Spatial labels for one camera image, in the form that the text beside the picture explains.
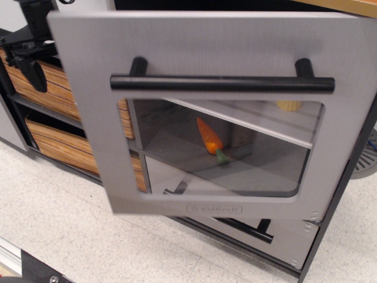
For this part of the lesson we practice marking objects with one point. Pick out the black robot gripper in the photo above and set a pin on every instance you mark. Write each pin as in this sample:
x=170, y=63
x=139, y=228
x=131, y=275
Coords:
x=31, y=43

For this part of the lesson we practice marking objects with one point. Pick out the grey toy oven door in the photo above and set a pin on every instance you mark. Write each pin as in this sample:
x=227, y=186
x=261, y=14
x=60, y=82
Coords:
x=265, y=177

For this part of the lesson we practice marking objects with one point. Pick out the black oven door handle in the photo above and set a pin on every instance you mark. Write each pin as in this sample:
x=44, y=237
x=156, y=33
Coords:
x=304, y=81

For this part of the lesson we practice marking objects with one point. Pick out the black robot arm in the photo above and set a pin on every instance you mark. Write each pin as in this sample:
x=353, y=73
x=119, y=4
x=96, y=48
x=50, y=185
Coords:
x=32, y=4

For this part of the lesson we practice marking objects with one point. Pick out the grey oven rack shelf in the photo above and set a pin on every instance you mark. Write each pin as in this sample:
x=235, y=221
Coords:
x=297, y=127

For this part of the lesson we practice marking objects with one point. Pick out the grey lower oven drawer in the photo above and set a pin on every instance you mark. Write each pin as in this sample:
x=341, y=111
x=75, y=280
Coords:
x=292, y=239

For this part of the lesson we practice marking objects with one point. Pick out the upper wood-grain fabric bin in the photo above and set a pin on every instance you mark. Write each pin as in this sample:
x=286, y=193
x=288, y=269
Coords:
x=54, y=111

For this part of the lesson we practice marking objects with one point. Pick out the wood-grain fabric bin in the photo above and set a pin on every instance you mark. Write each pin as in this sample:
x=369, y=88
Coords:
x=62, y=142
x=54, y=111

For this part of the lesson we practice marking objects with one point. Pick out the lower wood-grain fabric bin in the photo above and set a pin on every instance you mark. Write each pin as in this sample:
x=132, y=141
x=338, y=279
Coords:
x=62, y=142

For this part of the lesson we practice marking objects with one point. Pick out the orange toy carrot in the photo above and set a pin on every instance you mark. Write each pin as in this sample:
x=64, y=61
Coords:
x=212, y=141

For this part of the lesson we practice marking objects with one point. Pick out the yellow toy corn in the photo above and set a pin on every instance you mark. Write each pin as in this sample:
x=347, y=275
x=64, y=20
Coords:
x=289, y=105

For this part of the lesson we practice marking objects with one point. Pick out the wooden countertop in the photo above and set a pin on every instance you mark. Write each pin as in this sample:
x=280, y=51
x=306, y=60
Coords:
x=357, y=7

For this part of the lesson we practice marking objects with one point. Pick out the grey round fan base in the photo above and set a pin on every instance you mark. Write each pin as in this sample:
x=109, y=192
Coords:
x=366, y=164

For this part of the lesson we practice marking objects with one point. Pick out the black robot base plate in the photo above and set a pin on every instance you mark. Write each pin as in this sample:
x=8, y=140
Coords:
x=29, y=269

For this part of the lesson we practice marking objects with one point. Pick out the black drawer handle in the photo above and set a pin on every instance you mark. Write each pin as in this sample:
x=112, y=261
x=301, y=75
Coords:
x=260, y=232

